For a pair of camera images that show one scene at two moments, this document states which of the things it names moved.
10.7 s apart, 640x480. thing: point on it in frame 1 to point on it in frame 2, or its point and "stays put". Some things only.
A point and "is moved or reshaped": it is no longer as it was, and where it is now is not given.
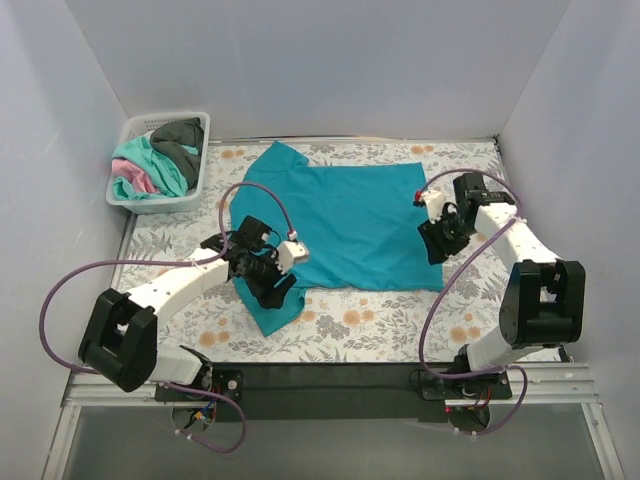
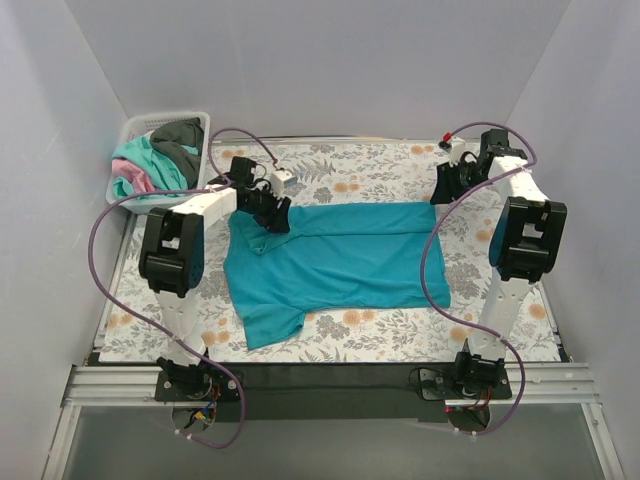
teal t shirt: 359,223 is moved or reshaped
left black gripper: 270,283 to 273,211
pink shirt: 138,177 stays put
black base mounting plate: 346,391 stays put
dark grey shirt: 182,141 stays put
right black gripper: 440,235 to 451,176
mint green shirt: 166,176 stays put
